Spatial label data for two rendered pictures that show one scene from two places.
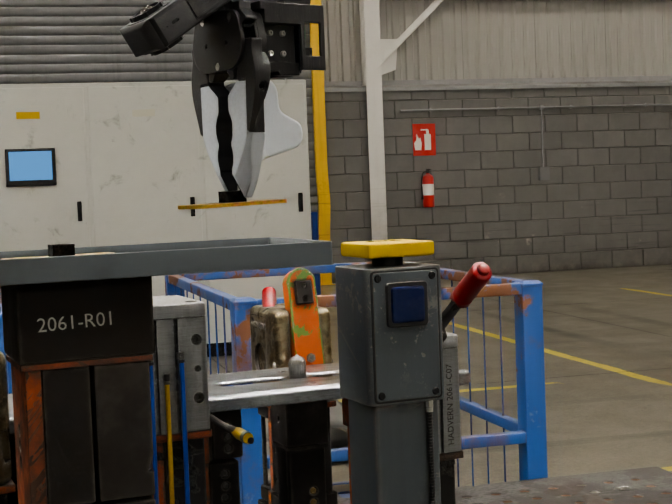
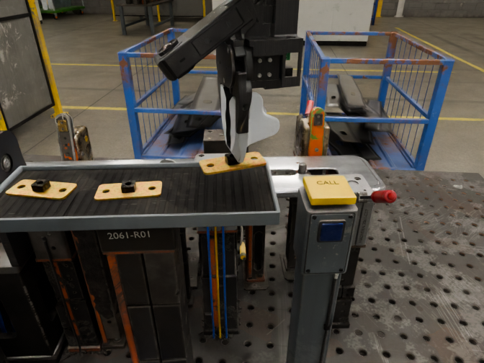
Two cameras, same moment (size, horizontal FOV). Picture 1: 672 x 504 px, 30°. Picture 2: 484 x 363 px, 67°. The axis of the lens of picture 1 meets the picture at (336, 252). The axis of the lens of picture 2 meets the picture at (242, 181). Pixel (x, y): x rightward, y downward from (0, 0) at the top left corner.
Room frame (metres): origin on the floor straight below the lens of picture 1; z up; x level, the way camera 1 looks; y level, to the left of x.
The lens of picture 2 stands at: (0.60, -0.08, 1.42)
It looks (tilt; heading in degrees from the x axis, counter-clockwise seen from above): 30 degrees down; 20
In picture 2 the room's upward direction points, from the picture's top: straight up
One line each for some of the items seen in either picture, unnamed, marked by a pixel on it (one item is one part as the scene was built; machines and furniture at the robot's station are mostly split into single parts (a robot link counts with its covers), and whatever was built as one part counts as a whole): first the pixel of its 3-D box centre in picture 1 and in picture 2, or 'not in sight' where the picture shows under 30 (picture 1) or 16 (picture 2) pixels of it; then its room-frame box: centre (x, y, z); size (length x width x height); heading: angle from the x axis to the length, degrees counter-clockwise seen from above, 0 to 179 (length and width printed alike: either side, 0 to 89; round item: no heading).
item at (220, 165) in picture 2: (232, 198); (232, 159); (1.00, 0.08, 1.20); 0.08 x 0.04 x 0.01; 127
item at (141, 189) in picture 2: (61, 252); (128, 187); (0.94, 0.21, 1.17); 0.08 x 0.04 x 0.01; 117
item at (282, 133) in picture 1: (270, 137); (256, 129); (1.00, 0.05, 1.25); 0.06 x 0.03 x 0.09; 127
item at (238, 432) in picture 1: (226, 426); (241, 235); (1.09, 0.10, 1.00); 0.12 x 0.01 x 0.01; 22
